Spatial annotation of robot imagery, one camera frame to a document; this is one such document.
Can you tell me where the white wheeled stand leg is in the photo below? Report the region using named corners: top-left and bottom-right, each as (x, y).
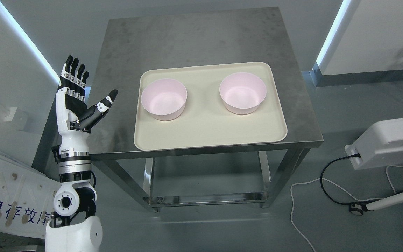
top-left (348, 192), bottom-right (403, 216)

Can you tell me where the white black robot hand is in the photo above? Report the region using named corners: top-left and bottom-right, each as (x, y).
top-left (56, 55), bottom-right (118, 154)

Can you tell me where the steel table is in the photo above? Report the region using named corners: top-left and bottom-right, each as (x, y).
top-left (88, 7), bottom-right (323, 212)

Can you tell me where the black power cable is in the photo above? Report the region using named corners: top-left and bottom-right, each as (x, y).
top-left (320, 154), bottom-right (384, 205)

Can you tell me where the pink bowl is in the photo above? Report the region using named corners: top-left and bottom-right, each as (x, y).
top-left (219, 72), bottom-right (267, 115)
top-left (140, 78), bottom-right (188, 121)

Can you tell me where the cream plastic tray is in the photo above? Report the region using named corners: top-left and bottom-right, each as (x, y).
top-left (133, 62), bottom-right (288, 151)

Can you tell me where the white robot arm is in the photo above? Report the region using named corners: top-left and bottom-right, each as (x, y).
top-left (45, 145), bottom-right (103, 252)

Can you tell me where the white signboard blue text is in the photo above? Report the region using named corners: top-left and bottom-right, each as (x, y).
top-left (0, 154), bottom-right (60, 239)

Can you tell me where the white machine with warning label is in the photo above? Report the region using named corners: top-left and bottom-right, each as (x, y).
top-left (344, 118), bottom-right (403, 170)

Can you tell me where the white wall socket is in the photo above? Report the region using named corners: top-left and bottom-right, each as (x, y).
top-left (3, 107), bottom-right (29, 131)

